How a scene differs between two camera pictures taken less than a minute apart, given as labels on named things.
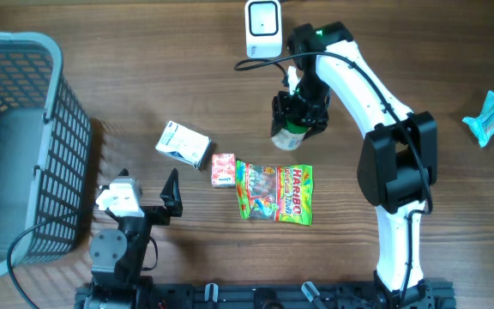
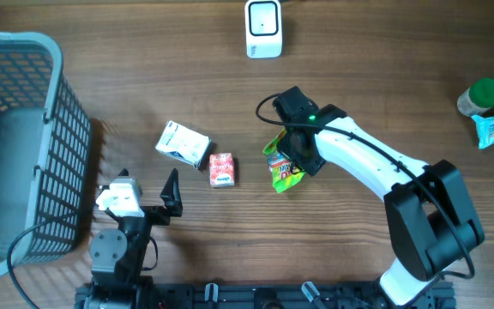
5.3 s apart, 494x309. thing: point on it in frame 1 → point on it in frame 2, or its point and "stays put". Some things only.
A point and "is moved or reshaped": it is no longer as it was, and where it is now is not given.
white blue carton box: [183, 144] stays put
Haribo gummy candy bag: [275, 193] → [280, 166]
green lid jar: [290, 137] is moved or reshaped
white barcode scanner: [263, 28] stays put
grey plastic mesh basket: [32, 154] stays put
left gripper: [170, 196] stays put
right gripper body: [312, 89] → [304, 159]
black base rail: [431, 294] stays put
